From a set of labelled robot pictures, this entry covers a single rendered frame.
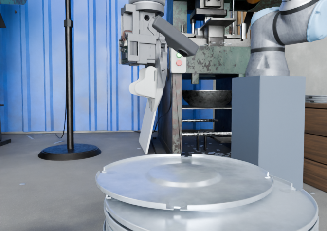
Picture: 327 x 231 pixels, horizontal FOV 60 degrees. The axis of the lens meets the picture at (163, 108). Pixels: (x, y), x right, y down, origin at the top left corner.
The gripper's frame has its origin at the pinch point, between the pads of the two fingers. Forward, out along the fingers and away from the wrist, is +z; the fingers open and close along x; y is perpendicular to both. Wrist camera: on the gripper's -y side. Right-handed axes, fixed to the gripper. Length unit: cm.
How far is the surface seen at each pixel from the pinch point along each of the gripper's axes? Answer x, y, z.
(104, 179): 10.3, 13.0, 11.4
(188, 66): -79, -50, -17
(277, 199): 26.2, -7.7, 12.1
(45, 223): -35, 22, 37
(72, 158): -117, 6, 35
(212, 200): 24.8, 2.0, 11.4
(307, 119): -31, -82, 8
